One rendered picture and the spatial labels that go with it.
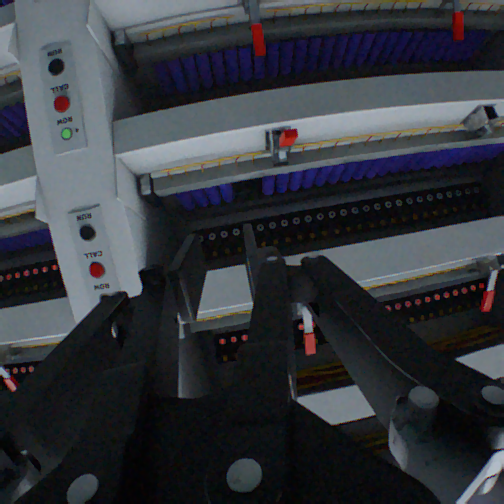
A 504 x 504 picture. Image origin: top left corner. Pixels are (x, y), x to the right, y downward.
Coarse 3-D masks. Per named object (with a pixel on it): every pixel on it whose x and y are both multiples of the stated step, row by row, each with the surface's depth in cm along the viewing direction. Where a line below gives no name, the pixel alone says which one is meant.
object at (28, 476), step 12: (0, 456) 5; (24, 456) 6; (0, 468) 5; (12, 468) 5; (24, 468) 6; (0, 480) 5; (12, 480) 5; (24, 480) 5; (36, 480) 6; (0, 492) 5; (12, 492) 5; (24, 492) 5
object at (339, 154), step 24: (312, 144) 33; (336, 144) 33; (360, 144) 35; (384, 144) 35; (408, 144) 34; (432, 144) 34; (456, 144) 35; (480, 144) 36; (216, 168) 34; (240, 168) 34; (264, 168) 34; (288, 168) 35; (312, 168) 36; (168, 192) 35
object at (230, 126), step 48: (240, 96) 30; (288, 96) 30; (336, 96) 30; (384, 96) 30; (432, 96) 29; (480, 96) 29; (144, 144) 29; (192, 144) 30; (240, 144) 32; (144, 192) 34; (240, 192) 45; (384, 192) 47
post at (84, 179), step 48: (48, 0) 26; (48, 48) 27; (96, 48) 27; (96, 96) 28; (48, 144) 28; (96, 144) 29; (48, 192) 29; (96, 192) 30; (144, 240) 34; (192, 384) 43
